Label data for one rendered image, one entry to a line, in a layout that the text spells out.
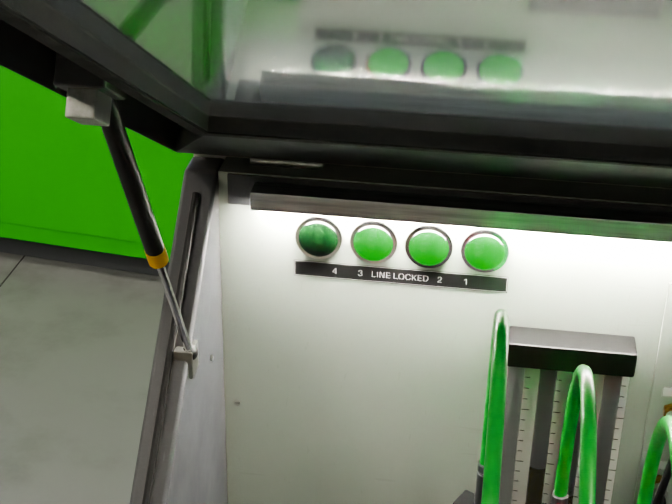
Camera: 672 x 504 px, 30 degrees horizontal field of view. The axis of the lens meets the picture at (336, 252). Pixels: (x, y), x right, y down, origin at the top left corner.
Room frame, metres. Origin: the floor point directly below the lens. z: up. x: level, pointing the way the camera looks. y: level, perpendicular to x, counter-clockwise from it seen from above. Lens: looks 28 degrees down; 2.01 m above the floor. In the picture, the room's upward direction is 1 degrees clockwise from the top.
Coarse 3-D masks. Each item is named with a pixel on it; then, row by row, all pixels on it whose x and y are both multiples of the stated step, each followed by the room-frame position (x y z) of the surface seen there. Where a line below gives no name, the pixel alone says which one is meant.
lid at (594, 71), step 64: (0, 0) 0.64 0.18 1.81; (64, 0) 0.70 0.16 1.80; (128, 0) 0.68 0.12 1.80; (192, 0) 0.67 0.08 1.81; (256, 0) 0.66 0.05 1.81; (320, 0) 0.64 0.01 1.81; (384, 0) 0.63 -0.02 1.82; (448, 0) 0.62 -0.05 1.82; (512, 0) 0.61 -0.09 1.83; (576, 0) 0.60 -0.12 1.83; (640, 0) 0.59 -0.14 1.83; (0, 64) 0.83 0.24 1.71; (64, 64) 0.89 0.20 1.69; (128, 64) 0.86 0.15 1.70; (192, 64) 0.85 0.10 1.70; (256, 64) 0.83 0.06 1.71; (320, 64) 0.81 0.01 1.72; (384, 64) 0.79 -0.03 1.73; (448, 64) 0.77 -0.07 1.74; (512, 64) 0.76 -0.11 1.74; (576, 64) 0.74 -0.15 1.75; (640, 64) 0.72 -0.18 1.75; (128, 128) 1.10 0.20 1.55; (192, 128) 1.05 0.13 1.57; (256, 128) 1.08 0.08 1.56; (320, 128) 1.07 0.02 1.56; (384, 128) 1.07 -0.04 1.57; (448, 128) 1.04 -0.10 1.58; (512, 128) 1.00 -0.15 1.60; (576, 128) 0.97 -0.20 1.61; (640, 128) 0.95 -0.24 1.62
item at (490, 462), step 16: (496, 320) 0.97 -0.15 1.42; (496, 336) 0.94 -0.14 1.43; (496, 352) 0.91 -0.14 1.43; (496, 368) 0.89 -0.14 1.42; (496, 384) 0.88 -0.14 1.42; (496, 400) 0.86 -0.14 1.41; (496, 416) 0.85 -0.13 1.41; (496, 432) 0.83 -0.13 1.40; (496, 448) 0.82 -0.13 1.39; (480, 464) 1.10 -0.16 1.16; (496, 464) 0.81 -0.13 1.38; (496, 480) 0.80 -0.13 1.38; (496, 496) 0.79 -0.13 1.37
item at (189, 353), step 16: (112, 112) 0.92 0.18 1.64; (112, 128) 0.93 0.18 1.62; (112, 144) 0.94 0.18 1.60; (128, 144) 0.95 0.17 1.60; (128, 160) 0.95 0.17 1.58; (128, 176) 0.95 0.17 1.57; (128, 192) 0.96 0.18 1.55; (144, 192) 0.97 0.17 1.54; (144, 208) 0.97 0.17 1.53; (144, 224) 0.98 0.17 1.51; (144, 240) 0.99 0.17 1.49; (160, 240) 1.00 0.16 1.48; (160, 256) 1.00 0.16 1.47; (160, 272) 1.02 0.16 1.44; (176, 304) 1.04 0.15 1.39; (176, 320) 1.05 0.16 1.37; (176, 352) 1.08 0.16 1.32; (192, 352) 1.08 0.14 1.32; (192, 368) 1.07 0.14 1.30
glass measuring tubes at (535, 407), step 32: (512, 352) 1.14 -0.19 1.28; (544, 352) 1.14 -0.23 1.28; (576, 352) 1.13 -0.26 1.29; (608, 352) 1.13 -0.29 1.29; (512, 384) 1.15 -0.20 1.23; (544, 384) 1.15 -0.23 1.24; (608, 384) 1.14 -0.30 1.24; (512, 416) 1.15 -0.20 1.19; (544, 416) 1.14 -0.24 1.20; (608, 416) 1.14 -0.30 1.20; (512, 448) 1.15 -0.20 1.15; (544, 448) 1.15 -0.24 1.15; (576, 448) 1.14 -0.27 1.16; (608, 448) 1.14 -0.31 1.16; (512, 480) 1.15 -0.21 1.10; (544, 480) 1.15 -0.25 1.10; (576, 480) 1.16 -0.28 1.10; (608, 480) 1.16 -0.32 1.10
